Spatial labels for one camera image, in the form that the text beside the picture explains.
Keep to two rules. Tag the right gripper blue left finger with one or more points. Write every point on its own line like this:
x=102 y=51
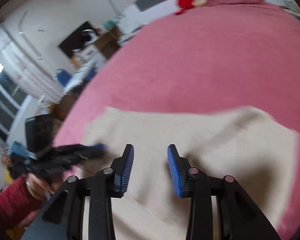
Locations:
x=122 y=167

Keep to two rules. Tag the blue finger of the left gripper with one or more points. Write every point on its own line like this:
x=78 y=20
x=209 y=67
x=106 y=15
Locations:
x=91 y=152

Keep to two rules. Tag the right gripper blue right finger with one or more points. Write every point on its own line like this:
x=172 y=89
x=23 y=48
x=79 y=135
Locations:
x=179 y=171

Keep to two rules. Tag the beige knit sweater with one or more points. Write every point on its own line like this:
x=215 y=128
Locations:
x=246 y=143

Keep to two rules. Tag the red sleeve forearm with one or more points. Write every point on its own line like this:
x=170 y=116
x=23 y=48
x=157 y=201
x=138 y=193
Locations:
x=16 y=203

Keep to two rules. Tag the person left hand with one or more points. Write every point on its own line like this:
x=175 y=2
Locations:
x=38 y=187

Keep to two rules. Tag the white pillow on chair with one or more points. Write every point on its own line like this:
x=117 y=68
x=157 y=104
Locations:
x=79 y=76

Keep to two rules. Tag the blue chair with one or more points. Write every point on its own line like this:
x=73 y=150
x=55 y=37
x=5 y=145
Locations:
x=63 y=77

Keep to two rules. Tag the wooden desk cabinet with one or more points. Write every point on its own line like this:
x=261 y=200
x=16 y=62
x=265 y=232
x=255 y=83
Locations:
x=106 y=45

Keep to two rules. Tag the pink bed blanket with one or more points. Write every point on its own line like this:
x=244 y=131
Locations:
x=207 y=59

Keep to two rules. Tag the patterned white curtain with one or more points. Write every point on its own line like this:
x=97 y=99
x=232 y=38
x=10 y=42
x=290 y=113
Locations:
x=25 y=72

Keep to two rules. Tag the grey white headboard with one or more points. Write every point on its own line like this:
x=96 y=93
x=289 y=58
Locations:
x=142 y=12

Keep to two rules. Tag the small beige plush toy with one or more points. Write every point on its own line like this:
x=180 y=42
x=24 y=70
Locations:
x=199 y=3

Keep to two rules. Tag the window with white frame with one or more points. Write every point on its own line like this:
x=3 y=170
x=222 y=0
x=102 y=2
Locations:
x=11 y=100

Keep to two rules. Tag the black wall television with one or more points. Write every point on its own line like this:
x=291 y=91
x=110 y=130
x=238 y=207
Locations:
x=78 y=39

